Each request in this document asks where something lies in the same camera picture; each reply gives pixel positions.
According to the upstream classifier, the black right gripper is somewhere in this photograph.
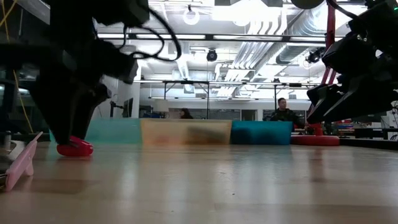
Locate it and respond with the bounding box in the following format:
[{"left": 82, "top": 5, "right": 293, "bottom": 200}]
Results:
[{"left": 307, "top": 30, "right": 398, "bottom": 124}]

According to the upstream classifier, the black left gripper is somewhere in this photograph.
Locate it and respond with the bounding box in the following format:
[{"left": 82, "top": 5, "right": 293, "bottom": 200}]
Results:
[{"left": 29, "top": 40, "right": 139, "bottom": 146}]

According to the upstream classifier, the red mini stapler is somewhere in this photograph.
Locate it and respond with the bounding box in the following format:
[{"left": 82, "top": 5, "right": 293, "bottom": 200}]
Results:
[{"left": 56, "top": 135, "right": 95, "bottom": 157}]

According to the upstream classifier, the red desk lamp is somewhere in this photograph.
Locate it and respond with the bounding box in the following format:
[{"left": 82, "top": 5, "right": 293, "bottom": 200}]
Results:
[{"left": 290, "top": 0, "right": 341, "bottom": 147}]

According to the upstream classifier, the teal plastic bin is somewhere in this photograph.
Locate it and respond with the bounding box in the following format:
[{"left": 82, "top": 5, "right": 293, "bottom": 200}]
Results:
[{"left": 49, "top": 118, "right": 142, "bottom": 146}]

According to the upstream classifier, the black computer monitor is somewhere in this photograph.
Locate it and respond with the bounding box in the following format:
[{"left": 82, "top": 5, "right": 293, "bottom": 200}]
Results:
[{"left": 123, "top": 98, "right": 134, "bottom": 118}]

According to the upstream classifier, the blue plastic bin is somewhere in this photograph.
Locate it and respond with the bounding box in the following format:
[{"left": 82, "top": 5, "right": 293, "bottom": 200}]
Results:
[{"left": 230, "top": 120, "right": 294, "bottom": 146}]

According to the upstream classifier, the orange plastic bin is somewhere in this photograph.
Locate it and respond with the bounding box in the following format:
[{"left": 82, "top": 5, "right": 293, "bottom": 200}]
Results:
[{"left": 140, "top": 118, "right": 233, "bottom": 146}]

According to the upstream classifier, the black metal rack frame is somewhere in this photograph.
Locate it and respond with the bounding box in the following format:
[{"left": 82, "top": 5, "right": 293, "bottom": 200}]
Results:
[{"left": 133, "top": 80, "right": 312, "bottom": 121}]

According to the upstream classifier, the white ring light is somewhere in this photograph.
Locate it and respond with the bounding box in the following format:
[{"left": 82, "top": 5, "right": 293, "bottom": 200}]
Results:
[{"left": 183, "top": 7, "right": 201, "bottom": 26}]

